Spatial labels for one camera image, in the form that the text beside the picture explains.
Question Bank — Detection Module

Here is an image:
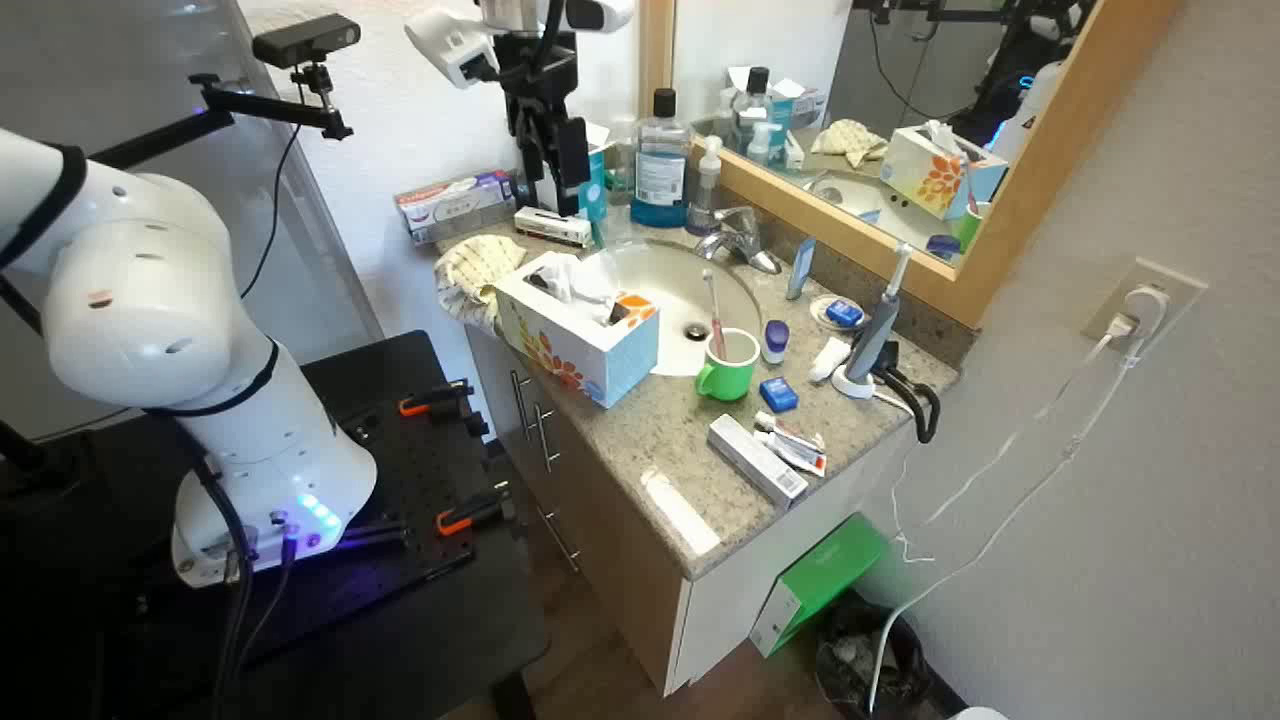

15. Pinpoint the orange clamp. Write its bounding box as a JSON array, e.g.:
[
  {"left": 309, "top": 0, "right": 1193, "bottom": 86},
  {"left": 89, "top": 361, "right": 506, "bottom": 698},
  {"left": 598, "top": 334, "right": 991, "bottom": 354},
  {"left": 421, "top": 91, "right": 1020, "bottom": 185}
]
[
  {"left": 391, "top": 381, "right": 481, "bottom": 423},
  {"left": 426, "top": 482, "right": 520, "bottom": 544}
]

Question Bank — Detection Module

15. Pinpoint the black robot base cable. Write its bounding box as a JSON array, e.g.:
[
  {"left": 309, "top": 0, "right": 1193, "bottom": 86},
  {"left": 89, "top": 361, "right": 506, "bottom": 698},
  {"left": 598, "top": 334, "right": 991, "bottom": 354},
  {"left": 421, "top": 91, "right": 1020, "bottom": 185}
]
[{"left": 196, "top": 451, "right": 305, "bottom": 720}]

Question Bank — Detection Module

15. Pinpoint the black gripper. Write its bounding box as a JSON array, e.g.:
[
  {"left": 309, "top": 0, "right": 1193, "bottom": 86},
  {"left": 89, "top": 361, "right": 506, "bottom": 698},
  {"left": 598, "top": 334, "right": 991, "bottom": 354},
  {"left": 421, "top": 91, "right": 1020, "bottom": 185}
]
[{"left": 491, "top": 27, "right": 592, "bottom": 215}]

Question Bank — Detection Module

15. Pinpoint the blue floss container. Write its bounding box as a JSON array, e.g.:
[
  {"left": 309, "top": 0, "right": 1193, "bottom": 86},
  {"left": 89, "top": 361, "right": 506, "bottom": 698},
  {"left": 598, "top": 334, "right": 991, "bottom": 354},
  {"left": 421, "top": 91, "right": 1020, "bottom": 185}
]
[
  {"left": 754, "top": 375, "right": 803, "bottom": 417},
  {"left": 820, "top": 294, "right": 872, "bottom": 334}
]

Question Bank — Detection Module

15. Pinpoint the black trash can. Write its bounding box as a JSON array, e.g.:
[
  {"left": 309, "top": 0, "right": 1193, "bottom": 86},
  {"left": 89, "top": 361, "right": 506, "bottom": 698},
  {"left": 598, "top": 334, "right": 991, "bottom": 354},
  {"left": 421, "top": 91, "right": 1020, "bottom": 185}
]
[{"left": 808, "top": 590, "right": 958, "bottom": 720}]

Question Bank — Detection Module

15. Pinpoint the toothpaste tube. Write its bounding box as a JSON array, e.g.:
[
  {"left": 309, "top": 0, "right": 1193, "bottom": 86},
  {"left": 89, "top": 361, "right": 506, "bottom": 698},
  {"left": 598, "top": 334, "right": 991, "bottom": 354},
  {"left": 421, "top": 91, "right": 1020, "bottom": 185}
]
[{"left": 750, "top": 409, "right": 835, "bottom": 482}]

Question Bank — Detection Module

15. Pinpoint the white flat bar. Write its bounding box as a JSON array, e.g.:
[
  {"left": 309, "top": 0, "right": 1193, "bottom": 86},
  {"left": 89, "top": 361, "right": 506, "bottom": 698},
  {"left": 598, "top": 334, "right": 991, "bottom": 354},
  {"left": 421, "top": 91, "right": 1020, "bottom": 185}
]
[{"left": 637, "top": 463, "right": 729, "bottom": 565}]

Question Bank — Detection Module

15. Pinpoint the electric toothbrush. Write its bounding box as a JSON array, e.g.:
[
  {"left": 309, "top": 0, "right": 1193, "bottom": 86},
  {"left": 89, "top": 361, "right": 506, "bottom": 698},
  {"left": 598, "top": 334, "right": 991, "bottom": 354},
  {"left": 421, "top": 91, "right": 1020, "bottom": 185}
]
[{"left": 827, "top": 243, "right": 918, "bottom": 402}]

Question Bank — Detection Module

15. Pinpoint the white cloth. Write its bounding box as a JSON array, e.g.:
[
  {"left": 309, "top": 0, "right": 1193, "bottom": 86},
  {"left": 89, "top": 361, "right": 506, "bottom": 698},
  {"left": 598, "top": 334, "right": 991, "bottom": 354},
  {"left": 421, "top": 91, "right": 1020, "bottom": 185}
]
[{"left": 524, "top": 248, "right": 622, "bottom": 311}]

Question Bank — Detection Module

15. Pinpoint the white sink basin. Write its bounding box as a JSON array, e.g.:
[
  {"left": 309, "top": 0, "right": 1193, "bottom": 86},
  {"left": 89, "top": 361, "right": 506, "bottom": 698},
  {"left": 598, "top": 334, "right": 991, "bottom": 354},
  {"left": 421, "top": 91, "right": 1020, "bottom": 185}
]
[{"left": 583, "top": 235, "right": 772, "bottom": 385}]

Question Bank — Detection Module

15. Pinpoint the white power cable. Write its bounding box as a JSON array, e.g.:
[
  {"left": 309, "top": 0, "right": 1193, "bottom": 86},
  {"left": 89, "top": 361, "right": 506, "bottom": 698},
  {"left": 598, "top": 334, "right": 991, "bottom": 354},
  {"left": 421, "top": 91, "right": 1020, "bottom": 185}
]
[
  {"left": 863, "top": 330, "right": 1167, "bottom": 720},
  {"left": 883, "top": 315, "right": 1137, "bottom": 573}
]

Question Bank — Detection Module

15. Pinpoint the small white tube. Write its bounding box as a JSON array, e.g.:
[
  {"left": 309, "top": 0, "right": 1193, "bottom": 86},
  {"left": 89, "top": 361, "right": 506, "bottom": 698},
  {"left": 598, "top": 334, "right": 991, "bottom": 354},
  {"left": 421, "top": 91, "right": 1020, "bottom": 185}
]
[{"left": 808, "top": 330, "right": 856, "bottom": 386}]

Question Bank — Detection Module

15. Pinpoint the toothbrush in mug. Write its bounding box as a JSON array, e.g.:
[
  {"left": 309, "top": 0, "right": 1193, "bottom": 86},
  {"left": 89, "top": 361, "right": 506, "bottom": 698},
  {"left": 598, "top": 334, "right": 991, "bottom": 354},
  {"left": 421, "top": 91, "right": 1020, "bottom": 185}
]
[{"left": 694, "top": 265, "right": 733, "bottom": 365}]

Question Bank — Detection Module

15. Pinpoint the white toothpaste box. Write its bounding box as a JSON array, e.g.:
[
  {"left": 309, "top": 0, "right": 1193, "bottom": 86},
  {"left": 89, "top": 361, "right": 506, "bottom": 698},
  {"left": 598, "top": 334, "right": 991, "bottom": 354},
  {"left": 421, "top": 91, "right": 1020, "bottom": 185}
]
[{"left": 704, "top": 413, "right": 816, "bottom": 509}]

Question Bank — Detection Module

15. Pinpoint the black robot table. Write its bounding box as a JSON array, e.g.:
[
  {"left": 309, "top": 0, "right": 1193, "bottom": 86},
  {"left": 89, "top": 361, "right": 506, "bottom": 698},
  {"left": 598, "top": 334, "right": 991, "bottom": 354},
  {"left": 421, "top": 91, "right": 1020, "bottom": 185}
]
[{"left": 0, "top": 328, "right": 556, "bottom": 720}]

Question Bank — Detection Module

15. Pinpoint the wooden vanity cabinet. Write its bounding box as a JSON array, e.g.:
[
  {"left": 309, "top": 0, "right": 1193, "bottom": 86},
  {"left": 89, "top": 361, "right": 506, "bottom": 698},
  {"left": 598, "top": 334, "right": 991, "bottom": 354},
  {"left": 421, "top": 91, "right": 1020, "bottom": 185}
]
[{"left": 464, "top": 325, "right": 923, "bottom": 698}]

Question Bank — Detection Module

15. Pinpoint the small white soap bottle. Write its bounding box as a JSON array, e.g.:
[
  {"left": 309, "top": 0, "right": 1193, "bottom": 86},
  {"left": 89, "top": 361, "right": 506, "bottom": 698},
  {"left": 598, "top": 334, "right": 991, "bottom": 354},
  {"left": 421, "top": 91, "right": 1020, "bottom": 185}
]
[{"left": 683, "top": 130, "right": 729, "bottom": 239}]

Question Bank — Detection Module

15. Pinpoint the blue mouthwash bottle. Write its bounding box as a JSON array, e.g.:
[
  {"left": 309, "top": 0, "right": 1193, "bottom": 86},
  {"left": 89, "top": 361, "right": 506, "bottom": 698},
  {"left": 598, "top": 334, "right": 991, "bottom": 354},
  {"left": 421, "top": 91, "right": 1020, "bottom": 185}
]
[{"left": 628, "top": 82, "right": 694, "bottom": 230}]

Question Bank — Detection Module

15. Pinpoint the wood framed mirror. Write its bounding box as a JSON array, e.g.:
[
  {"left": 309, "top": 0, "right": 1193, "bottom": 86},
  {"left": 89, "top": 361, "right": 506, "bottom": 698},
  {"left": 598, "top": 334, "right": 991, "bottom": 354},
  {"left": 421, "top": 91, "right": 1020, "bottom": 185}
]
[{"left": 637, "top": 0, "right": 1193, "bottom": 330}]

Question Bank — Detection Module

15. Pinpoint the black camera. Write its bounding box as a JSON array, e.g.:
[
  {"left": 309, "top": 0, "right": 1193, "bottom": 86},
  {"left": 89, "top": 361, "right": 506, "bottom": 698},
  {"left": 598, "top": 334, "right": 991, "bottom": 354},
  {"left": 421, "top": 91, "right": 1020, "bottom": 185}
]
[{"left": 249, "top": 12, "right": 363, "bottom": 68}]

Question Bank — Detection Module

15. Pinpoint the white wall outlet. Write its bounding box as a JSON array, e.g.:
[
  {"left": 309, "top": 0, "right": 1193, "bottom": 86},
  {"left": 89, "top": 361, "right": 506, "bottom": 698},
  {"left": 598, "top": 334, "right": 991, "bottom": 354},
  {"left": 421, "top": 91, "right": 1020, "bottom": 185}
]
[{"left": 1079, "top": 250, "right": 1215, "bottom": 354}]

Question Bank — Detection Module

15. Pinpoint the blue razor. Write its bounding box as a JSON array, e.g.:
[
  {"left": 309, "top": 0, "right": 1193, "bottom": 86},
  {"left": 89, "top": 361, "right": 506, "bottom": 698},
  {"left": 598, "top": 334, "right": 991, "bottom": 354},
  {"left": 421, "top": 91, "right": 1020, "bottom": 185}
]
[{"left": 785, "top": 235, "right": 820, "bottom": 302}]

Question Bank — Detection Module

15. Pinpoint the green cardboard box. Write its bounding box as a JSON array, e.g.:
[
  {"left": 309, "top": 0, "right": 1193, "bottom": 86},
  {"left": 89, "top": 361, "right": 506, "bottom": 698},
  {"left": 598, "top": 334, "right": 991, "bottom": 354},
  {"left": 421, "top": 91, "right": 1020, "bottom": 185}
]
[{"left": 748, "top": 512, "right": 894, "bottom": 658}]

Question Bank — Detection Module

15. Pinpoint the patterned tissue box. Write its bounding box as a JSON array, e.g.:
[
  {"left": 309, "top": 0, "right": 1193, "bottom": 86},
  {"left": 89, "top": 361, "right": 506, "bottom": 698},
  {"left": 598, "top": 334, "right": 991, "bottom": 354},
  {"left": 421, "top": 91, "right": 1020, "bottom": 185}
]
[{"left": 486, "top": 250, "right": 663, "bottom": 413}]

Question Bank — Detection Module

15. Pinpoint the flat white box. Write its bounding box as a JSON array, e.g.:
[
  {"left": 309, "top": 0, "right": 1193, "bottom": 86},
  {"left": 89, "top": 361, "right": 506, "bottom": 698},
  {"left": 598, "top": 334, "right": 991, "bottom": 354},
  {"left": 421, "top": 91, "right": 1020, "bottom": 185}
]
[{"left": 506, "top": 203, "right": 595, "bottom": 254}]

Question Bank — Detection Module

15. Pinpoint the blue white round case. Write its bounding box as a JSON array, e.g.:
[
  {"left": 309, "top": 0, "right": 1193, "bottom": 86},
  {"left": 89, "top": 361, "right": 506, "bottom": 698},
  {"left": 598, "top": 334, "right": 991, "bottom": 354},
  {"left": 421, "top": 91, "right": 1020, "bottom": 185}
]
[{"left": 761, "top": 315, "right": 797, "bottom": 372}]

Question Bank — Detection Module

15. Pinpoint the black camera cable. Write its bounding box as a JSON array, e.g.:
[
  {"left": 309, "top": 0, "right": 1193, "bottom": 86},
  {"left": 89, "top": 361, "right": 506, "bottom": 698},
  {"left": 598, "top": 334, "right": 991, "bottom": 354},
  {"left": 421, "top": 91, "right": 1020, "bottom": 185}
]
[{"left": 235, "top": 120, "right": 305, "bottom": 302}]

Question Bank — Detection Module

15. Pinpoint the teal bottle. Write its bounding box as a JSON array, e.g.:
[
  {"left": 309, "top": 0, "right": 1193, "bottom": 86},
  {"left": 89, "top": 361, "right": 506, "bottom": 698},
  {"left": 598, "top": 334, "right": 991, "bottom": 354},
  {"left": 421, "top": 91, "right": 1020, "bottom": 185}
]
[{"left": 580, "top": 150, "right": 619, "bottom": 250}]

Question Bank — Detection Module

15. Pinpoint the green mug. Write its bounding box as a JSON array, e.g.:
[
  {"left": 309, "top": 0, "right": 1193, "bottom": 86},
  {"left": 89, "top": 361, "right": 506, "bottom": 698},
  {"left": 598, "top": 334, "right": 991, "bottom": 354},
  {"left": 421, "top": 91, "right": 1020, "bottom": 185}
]
[{"left": 692, "top": 325, "right": 764, "bottom": 409}]

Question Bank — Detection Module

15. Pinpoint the black charger cable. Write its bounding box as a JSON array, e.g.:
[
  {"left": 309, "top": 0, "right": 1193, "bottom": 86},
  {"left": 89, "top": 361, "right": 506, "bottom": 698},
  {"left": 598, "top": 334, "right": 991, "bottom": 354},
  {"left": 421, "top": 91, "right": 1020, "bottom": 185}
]
[{"left": 872, "top": 334, "right": 944, "bottom": 449}]

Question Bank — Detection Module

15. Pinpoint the white plug adapter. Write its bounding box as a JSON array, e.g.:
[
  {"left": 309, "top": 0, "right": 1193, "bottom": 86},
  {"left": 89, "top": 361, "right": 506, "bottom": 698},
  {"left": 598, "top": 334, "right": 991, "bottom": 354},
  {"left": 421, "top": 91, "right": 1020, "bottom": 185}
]
[{"left": 1100, "top": 285, "right": 1173, "bottom": 361}]

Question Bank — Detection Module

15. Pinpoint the pale rubber glove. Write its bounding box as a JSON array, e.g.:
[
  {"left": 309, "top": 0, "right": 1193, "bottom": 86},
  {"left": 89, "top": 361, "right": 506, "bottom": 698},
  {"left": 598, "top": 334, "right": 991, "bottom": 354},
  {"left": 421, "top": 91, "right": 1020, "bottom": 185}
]
[{"left": 431, "top": 230, "right": 532, "bottom": 330}]

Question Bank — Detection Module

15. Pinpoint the chrome faucet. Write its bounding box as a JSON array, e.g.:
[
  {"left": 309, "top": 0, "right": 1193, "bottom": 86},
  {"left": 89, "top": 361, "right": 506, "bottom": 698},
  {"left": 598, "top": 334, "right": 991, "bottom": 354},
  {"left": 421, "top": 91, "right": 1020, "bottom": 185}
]
[{"left": 692, "top": 203, "right": 785, "bottom": 278}]

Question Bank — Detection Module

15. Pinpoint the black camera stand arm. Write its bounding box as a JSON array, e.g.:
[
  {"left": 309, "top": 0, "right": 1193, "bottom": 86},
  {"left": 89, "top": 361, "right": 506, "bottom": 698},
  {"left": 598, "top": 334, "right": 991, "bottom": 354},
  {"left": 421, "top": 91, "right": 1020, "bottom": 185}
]
[{"left": 89, "top": 68, "right": 359, "bottom": 170}]

